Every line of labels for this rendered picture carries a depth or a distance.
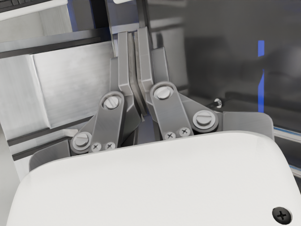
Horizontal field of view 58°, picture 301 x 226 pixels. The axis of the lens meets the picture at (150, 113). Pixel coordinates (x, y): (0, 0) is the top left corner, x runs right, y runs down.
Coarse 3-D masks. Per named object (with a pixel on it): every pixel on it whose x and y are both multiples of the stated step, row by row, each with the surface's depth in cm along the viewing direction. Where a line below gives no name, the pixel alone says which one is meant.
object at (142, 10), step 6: (138, 0) 75; (144, 0) 74; (138, 6) 75; (144, 6) 74; (138, 12) 76; (144, 12) 74; (108, 18) 92; (144, 18) 75; (144, 24) 76; (114, 48) 95; (114, 54) 96; (156, 126) 86; (156, 132) 87; (156, 138) 89; (162, 138) 87
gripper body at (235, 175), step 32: (64, 160) 10; (96, 160) 10; (128, 160) 10; (160, 160) 9; (192, 160) 9; (224, 160) 9; (256, 160) 9; (32, 192) 10; (64, 192) 9; (96, 192) 9; (128, 192) 9; (160, 192) 9; (192, 192) 8; (224, 192) 8; (256, 192) 8; (288, 192) 8; (32, 224) 9; (64, 224) 9; (96, 224) 8; (128, 224) 8; (160, 224) 8; (192, 224) 8; (224, 224) 8; (256, 224) 8; (288, 224) 7
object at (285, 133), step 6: (216, 102) 61; (222, 102) 61; (210, 108) 56; (276, 126) 44; (282, 126) 44; (276, 132) 44; (282, 132) 43; (288, 132) 42; (294, 132) 42; (300, 132) 41; (282, 138) 43; (288, 138) 42; (294, 138) 41; (300, 138) 41
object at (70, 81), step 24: (72, 48) 95; (96, 48) 103; (48, 72) 95; (72, 72) 100; (96, 72) 105; (48, 96) 97; (72, 96) 101; (96, 96) 107; (48, 120) 95; (72, 120) 101
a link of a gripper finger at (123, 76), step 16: (128, 48) 14; (112, 64) 14; (128, 64) 13; (112, 80) 14; (128, 80) 12; (128, 96) 13; (128, 112) 13; (144, 112) 14; (128, 128) 13; (80, 144) 12
